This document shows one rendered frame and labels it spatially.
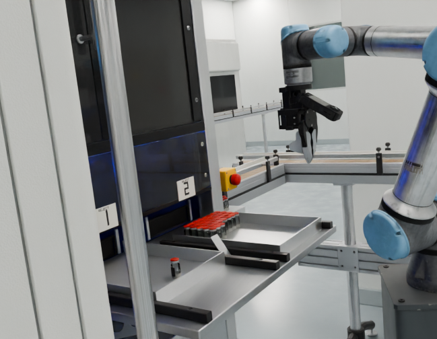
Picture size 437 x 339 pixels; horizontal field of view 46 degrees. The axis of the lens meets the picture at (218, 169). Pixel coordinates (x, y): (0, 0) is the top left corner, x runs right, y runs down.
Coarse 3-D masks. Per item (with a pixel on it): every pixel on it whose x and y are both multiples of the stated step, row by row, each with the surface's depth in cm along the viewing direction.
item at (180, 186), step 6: (180, 180) 154; (186, 180) 156; (192, 180) 159; (180, 186) 154; (186, 186) 156; (192, 186) 159; (180, 192) 154; (186, 192) 156; (192, 192) 159; (180, 198) 154
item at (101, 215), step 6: (114, 204) 131; (96, 210) 126; (102, 210) 128; (108, 210) 130; (114, 210) 131; (96, 216) 126; (102, 216) 128; (108, 216) 130; (114, 216) 131; (102, 222) 128; (114, 222) 131; (102, 228) 128; (108, 228) 130
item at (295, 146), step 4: (296, 132) 138; (308, 132) 136; (296, 136) 138; (308, 136) 136; (296, 140) 138; (300, 140) 138; (308, 140) 136; (292, 144) 139; (296, 144) 138; (300, 144) 138; (308, 144) 137; (292, 148) 139; (296, 148) 139; (300, 148) 138; (304, 148) 136; (308, 148) 137; (300, 152) 138; (304, 152) 137; (308, 152) 137; (304, 156) 138; (308, 156) 138; (308, 160) 138
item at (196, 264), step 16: (160, 256) 138; (176, 256) 135; (192, 256) 132; (208, 256) 129; (224, 256) 127; (112, 272) 129; (160, 272) 126; (192, 272) 116; (208, 272) 121; (112, 288) 112; (128, 288) 109; (160, 288) 107; (176, 288) 111
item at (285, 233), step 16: (240, 224) 161; (256, 224) 159; (272, 224) 157; (288, 224) 154; (304, 224) 151; (320, 224) 147; (176, 240) 145; (192, 240) 142; (208, 240) 139; (224, 240) 136; (240, 240) 145; (256, 240) 143; (272, 240) 142; (288, 240) 130; (304, 240) 138
